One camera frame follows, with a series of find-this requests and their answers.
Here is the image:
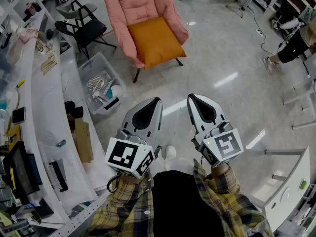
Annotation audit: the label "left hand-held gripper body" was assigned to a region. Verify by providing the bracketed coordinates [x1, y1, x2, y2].
[104, 129, 163, 180]

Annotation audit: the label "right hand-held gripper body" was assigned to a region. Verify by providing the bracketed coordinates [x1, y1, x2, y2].
[191, 119, 244, 168]

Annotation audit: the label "orange cushion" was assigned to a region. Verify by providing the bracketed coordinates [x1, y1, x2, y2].
[127, 16, 187, 71]

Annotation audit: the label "person's right forearm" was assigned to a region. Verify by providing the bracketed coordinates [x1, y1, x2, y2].
[202, 165, 274, 237]

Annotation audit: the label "person's left forearm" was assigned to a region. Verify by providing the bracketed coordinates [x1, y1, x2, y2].
[85, 173, 153, 237]

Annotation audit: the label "person's white shoe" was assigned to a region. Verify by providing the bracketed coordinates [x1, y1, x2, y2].
[164, 145, 177, 160]

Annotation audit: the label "white round bowl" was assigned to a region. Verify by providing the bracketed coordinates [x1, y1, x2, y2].
[110, 84, 123, 98]

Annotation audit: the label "brown cardboard box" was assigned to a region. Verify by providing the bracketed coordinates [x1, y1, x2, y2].
[68, 115, 94, 164]

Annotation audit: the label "person's legs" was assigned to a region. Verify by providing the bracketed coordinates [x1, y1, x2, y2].
[154, 153, 197, 176]

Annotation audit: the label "pile of plastic utensils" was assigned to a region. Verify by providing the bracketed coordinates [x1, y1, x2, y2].
[86, 69, 117, 103]

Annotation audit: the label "black cloth bundle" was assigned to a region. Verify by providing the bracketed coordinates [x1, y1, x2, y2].
[64, 100, 84, 119]

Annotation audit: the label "clear plastic storage bin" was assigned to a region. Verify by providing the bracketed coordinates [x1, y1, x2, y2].
[78, 52, 127, 116]

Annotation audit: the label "person's torso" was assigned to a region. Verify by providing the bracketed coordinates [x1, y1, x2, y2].
[150, 170, 225, 237]

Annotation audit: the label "white curved desk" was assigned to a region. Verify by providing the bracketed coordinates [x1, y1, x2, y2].
[249, 146, 312, 233]

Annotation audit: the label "bundle of wooden sticks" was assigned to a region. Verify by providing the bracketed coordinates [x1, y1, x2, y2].
[40, 52, 59, 75]

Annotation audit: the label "black folding chair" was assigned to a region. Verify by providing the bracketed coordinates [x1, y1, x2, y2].
[54, 0, 117, 60]

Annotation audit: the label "black framed screen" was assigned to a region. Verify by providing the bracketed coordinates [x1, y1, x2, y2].
[1, 141, 41, 202]

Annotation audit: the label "black tablet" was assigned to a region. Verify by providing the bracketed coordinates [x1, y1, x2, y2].
[12, 107, 27, 125]

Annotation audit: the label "pink padded armchair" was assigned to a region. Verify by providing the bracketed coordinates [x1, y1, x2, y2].
[103, 0, 190, 83]

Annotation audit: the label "grey shell chair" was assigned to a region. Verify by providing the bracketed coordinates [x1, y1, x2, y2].
[56, 2, 98, 22]

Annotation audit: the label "red label bottle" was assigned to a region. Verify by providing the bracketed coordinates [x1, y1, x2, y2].
[26, 1, 37, 16]

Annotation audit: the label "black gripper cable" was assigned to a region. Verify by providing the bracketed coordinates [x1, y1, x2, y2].
[106, 173, 122, 193]

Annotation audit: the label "black plastic handle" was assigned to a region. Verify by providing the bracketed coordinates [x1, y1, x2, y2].
[48, 158, 69, 193]

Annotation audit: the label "black floor cable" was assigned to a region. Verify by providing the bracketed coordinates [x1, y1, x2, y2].
[246, 5, 284, 59]

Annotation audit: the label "white frame table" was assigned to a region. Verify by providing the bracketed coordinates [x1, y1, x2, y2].
[282, 53, 316, 130]

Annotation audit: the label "pink strap bag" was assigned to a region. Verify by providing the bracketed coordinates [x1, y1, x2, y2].
[16, 26, 39, 44]

